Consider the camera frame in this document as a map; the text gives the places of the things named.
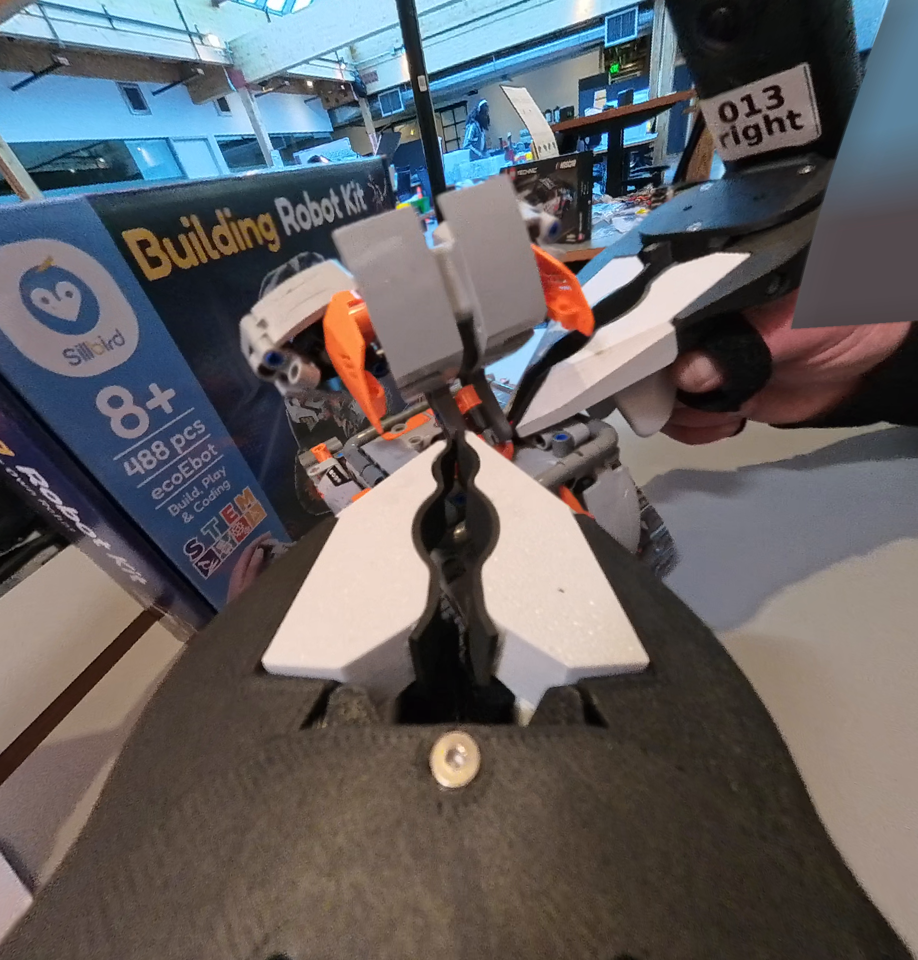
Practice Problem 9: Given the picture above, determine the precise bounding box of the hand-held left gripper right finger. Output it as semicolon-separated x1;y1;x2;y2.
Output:
459;431;651;711

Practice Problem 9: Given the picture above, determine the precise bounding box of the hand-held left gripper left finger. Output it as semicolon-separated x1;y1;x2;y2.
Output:
261;437;461;681

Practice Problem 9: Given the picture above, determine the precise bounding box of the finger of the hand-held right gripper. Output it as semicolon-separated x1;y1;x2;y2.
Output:
513;252;752;438
504;251;658;425

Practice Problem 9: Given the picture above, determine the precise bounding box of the grey orange brick toy robot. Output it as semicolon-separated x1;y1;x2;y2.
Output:
237;172;681;579

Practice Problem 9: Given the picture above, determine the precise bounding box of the person's right forearm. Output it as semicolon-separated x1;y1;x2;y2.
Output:
774;318;918;430

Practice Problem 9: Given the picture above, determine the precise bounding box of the person's right hand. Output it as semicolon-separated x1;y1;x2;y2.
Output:
663;292;915;445

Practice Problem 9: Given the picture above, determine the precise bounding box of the black car model box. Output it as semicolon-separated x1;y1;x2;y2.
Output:
504;150;595;245

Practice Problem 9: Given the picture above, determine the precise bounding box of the brown background table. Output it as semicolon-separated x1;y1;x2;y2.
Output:
552;90;700;196

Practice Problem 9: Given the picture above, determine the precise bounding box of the black metal pole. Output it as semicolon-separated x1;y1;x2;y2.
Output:
395;0;448;219

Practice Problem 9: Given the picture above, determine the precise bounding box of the dark blue robot kit box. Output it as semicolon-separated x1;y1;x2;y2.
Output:
0;153;396;631

